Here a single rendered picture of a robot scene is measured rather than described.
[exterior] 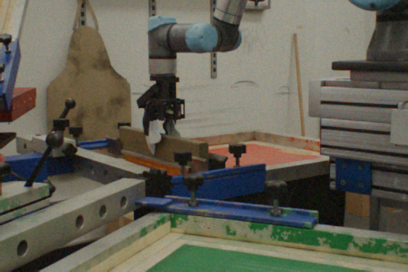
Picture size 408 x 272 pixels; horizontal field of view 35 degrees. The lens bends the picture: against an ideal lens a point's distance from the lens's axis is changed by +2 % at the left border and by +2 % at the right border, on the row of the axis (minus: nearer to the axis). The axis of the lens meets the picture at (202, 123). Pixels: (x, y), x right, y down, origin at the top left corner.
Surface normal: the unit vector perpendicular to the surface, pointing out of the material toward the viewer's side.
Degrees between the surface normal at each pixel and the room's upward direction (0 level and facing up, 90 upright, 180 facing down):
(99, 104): 86
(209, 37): 90
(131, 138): 90
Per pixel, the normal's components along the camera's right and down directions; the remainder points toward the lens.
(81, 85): 0.73, 0.10
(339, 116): -0.66, 0.10
